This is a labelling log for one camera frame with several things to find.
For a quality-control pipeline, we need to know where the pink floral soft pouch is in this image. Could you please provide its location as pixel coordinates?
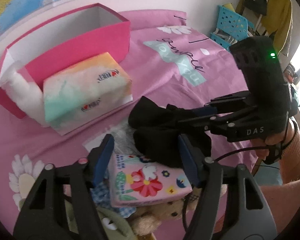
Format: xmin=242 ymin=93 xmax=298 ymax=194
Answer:
xmin=108 ymin=153 xmax=192 ymax=207

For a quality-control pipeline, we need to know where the right hand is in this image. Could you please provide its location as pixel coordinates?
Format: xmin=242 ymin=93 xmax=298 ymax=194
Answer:
xmin=250 ymin=119 xmax=298 ymax=160

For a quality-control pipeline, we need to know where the black cable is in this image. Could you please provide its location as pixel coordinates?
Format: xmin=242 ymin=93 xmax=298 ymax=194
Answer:
xmin=181 ymin=119 xmax=299 ymax=233

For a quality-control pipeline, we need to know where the pink cardboard box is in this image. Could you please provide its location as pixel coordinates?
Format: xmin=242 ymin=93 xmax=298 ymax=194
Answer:
xmin=0 ymin=3 xmax=130 ymax=119

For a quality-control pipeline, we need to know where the black handbag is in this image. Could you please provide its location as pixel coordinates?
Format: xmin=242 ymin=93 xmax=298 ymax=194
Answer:
xmin=243 ymin=0 xmax=267 ymax=16

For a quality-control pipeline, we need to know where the turquoise plastic basket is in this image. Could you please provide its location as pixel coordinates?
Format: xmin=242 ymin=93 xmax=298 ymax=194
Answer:
xmin=210 ymin=5 xmax=254 ymax=51

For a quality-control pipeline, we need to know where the yellow hanging coat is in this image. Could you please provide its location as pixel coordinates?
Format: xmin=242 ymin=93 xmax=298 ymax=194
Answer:
xmin=236 ymin=0 xmax=292 ymax=54

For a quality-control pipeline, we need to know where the pastel tissue pack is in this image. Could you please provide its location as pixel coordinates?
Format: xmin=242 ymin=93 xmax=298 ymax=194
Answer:
xmin=43 ymin=53 xmax=133 ymax=135

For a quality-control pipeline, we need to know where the brown teddy bear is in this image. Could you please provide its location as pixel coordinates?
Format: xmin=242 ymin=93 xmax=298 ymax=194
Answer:
xmin=125 ymin=184 xmax=227 ymax=238

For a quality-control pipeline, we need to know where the blue checkered cloth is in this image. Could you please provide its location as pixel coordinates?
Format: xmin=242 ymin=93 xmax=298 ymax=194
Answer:
xmin=90 ymin=169 xmax=136 ymax=218

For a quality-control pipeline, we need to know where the pink floral bed sheet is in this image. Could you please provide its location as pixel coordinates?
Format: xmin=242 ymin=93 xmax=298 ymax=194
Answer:
xmin=0 ymin=10 xmax=263 ymax=238

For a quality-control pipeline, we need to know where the green plush toy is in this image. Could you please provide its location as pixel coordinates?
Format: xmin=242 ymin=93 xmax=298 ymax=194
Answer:
xmin=64 ymin=200 xmax=137 ymax=240

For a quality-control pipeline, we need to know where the black cloth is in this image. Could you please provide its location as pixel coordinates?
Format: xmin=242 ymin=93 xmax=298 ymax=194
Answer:
xmin=128 ymin=95 xmax=213 ymax=169

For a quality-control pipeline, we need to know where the white fluffy sock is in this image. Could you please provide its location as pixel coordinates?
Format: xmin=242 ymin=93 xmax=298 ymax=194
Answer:
xmin=1 ymin=67 xmax=50 ymax=127

